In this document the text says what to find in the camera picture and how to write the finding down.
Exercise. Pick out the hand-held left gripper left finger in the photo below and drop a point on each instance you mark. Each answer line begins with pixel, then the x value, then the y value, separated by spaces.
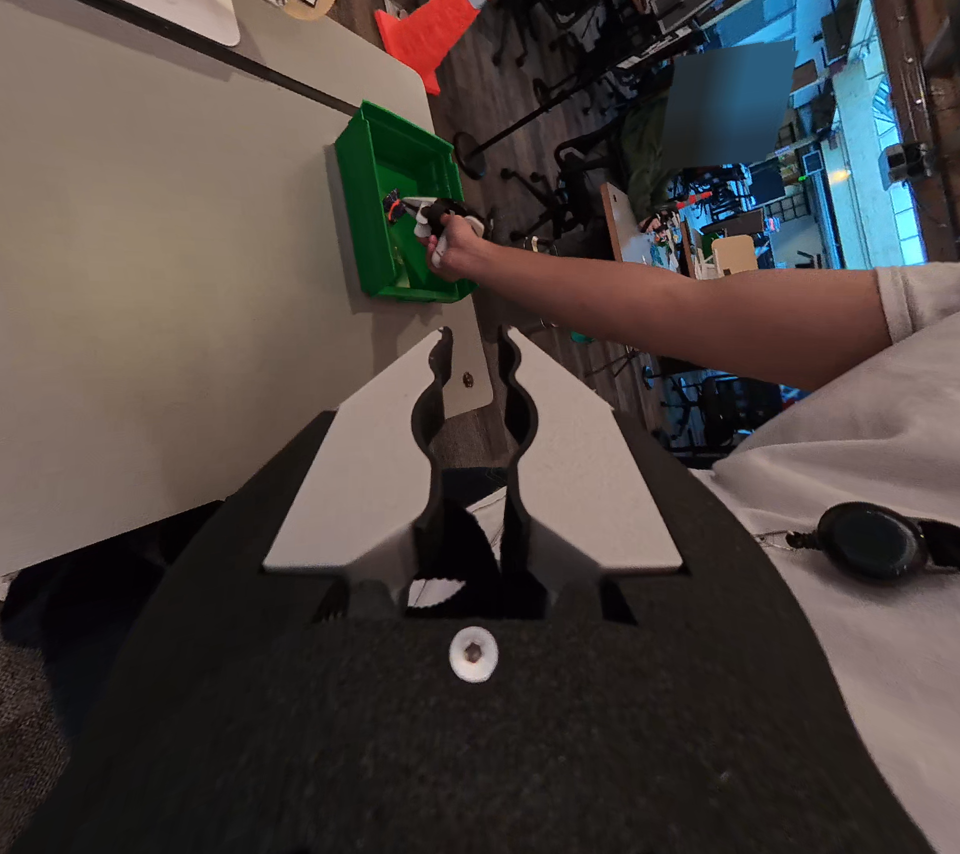
pixel 352 487

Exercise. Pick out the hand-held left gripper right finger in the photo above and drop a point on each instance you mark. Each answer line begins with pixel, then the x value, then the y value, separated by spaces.
pixel 592 487

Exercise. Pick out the small black orange part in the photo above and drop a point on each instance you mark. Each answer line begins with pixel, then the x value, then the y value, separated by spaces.
pixel 391 206

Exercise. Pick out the green plastic bin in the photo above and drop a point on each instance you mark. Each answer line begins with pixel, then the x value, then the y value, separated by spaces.
pixel 382 149

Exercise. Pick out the person's right forearm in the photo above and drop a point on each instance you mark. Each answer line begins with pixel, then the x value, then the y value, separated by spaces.
pixel 675 314

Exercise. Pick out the person's right hand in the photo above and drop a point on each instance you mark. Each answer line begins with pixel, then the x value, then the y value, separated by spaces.
pixel 461 254

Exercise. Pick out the black office chair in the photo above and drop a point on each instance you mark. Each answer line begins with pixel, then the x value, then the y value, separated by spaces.
pixel 581 172

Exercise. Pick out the wooden background table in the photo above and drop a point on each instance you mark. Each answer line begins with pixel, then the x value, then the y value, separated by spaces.
pixel 630 232

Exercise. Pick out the black pole stand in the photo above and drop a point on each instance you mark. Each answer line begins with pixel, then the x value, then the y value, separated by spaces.
pixel 600 74

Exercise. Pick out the orange traffic cone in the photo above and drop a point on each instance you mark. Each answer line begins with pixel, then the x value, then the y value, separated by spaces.
pixel 450 7

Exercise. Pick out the black badge reel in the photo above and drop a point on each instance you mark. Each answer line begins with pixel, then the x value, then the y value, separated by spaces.
pixel 870 539

